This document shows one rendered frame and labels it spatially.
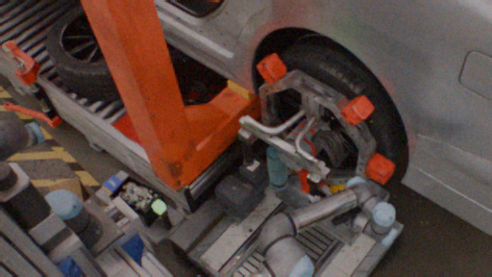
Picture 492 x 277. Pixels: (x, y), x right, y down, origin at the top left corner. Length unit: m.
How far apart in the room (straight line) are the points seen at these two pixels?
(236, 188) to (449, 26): 1.40
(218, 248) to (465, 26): 1.76
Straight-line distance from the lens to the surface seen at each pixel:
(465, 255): 2.97
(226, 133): 2.51
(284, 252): 1.65
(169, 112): 2.12
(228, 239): 2.83
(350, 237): 2.74
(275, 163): 2.29
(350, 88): 1.97
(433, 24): 1.62
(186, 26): 2.61
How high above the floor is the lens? 2.58
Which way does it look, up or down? 56 degrees down
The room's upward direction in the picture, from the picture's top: straight up
